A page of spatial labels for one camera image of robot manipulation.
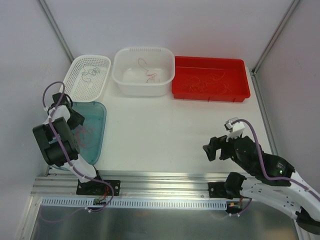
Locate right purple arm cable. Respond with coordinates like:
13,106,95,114
212,118,320,221

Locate white perforated plastic basket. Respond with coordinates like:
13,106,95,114
59,54,111,103

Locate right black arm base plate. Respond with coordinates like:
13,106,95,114
208,182,233,200

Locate red white twisted wire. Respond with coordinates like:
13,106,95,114
137,58,161,85

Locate orange wire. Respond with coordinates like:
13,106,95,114
181,71,231,96

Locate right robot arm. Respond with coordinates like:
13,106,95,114
202,135,320,235

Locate red plastic tray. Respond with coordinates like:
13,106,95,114
171,56,251,103

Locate teal translucent plastic bin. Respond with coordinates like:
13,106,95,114
54,102,107,169

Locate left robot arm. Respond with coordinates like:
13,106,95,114
32,92,105,195

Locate pink wire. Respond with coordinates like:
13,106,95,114
76,124,97,149

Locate blue white twisted wire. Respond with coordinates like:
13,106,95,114
81,64,101,83

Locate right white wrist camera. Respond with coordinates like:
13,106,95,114
224,117,245,142

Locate white slotted cable duct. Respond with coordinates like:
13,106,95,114
41,196,228,211

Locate white plastic tub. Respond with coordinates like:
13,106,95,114
111,47,176,97

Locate aluminium mounting rail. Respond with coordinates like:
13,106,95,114
30,170,229,200

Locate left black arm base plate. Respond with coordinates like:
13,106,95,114
76,180,121,196

